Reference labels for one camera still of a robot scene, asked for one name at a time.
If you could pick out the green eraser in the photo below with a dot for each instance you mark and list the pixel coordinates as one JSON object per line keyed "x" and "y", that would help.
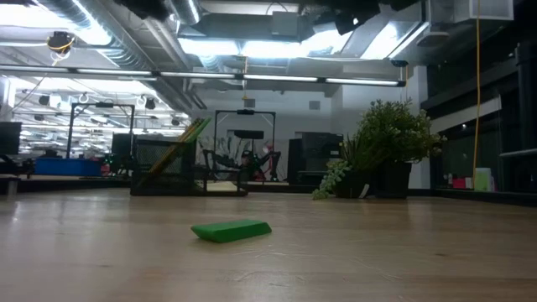
{"x": 230, "y": 230}

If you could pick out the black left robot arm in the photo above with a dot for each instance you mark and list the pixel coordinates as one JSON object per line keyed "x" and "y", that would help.
{"x": 142, "y": 6}

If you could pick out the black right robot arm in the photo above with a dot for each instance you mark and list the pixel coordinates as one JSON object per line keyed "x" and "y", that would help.
{"x": 356, "y": 21}

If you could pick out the black mesh desk organizer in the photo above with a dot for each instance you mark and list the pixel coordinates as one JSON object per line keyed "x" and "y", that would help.
{"x": 168, "y": 184}

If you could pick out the black cabinet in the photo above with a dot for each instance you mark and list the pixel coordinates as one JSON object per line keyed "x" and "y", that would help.
{"x": 319, "y": 155}

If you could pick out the long ceiling light bar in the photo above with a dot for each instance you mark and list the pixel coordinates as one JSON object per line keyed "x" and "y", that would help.
{"x": 277, "y": 78}

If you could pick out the succulent plant dark pot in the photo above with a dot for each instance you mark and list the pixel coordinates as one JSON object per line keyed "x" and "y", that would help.
{"x": 348, "y": 178}

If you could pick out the bushy white-flowered potted plant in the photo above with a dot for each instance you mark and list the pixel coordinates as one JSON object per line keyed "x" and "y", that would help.
{"x": 398, "y": 134}

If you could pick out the red box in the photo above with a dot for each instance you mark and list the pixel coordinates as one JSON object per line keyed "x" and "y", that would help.
{"x": 459, "y": 183}

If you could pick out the blue plastic bin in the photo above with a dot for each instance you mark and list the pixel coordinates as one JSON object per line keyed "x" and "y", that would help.
{"x": 67, "y": 167}

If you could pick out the green box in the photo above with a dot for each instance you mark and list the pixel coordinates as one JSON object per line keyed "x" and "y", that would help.
{"x": 482, "y": 179}

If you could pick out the black monitor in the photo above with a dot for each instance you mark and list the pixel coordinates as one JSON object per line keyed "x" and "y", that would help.
{"x": 9, "y": 138}

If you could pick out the black aluminium table frame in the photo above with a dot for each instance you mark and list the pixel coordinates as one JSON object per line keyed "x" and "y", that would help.
{"x": 461, "y": 195}

